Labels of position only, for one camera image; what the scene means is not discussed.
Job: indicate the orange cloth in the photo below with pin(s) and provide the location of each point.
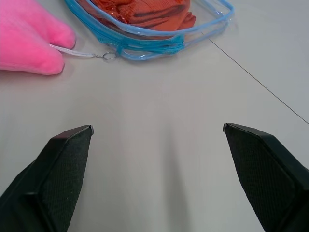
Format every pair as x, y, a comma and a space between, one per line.
154, 14

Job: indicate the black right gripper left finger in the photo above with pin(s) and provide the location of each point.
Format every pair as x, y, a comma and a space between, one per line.
53, 178

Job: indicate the clear blue-trimmed zipper pouch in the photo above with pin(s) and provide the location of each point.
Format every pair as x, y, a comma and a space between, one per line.
154, 39

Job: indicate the pink plush toy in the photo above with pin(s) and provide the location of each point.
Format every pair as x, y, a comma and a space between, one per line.
29, 38

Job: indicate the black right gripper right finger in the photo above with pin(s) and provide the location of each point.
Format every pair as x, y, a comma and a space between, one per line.
263, 176

